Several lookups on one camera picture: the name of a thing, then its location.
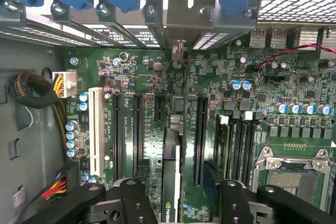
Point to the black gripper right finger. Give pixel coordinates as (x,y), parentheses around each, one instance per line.
(236,203)

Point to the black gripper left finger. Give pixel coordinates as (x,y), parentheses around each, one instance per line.
(139,203)

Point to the black RAM slot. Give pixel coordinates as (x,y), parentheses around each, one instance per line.
(247,150)
(235,150)
(222,150)

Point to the green motherboard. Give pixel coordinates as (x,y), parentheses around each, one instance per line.
(152,150)

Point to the CPU socket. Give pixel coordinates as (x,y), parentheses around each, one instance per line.
(288,182)

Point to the long black expansion slot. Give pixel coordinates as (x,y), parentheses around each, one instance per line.
(118,134)
(200,142)
(138,134)

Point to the white expansion slot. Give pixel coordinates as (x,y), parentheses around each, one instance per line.
(96,129)

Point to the short black expansion slot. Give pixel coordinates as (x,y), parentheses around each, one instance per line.
(160,108)

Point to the white power connector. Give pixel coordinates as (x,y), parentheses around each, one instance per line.
(69,85)

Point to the silver USB port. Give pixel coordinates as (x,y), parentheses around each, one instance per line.
(257,37)
(278,37)

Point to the black and silver PC case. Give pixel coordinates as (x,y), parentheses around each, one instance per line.
(15,15)

